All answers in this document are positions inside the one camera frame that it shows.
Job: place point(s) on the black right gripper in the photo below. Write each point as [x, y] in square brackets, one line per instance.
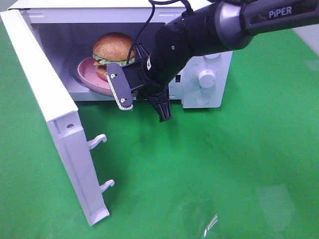
[155, 70]

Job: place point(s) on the burger with cheese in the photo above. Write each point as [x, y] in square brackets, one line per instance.
[112, 47]

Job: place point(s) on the white microwave knob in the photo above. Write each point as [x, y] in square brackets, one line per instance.
[207, 78]
[212, 56]

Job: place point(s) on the pink round plate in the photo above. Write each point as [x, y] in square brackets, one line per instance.
[89, 77]

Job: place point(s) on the white microwave door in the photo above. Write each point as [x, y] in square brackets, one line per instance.
[61, 115]

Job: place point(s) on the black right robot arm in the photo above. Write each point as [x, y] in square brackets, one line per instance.
[224, 25]

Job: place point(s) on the glass microwave turntable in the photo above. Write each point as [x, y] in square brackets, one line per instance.
[74, 73]

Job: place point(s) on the clear tape patch far right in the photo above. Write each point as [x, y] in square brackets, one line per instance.
[313, 64]

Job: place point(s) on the white panel at table edge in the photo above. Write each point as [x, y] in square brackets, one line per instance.
[310, 35]

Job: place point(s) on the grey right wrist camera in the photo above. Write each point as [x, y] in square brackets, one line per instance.
[123, 80]

